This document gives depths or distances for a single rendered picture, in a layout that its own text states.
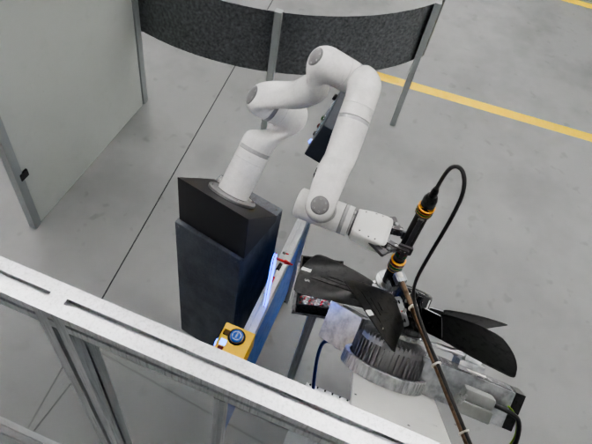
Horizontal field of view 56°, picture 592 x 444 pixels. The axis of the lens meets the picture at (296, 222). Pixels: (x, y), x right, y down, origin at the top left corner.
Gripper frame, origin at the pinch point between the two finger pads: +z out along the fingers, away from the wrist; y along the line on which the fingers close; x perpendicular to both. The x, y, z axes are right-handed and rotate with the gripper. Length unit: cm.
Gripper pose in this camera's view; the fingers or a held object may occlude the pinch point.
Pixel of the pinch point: (406, 243)
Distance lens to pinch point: 150.3
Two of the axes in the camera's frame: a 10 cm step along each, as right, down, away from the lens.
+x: 1.3, -5.9, -7.9
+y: -3.5, 7.2, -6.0
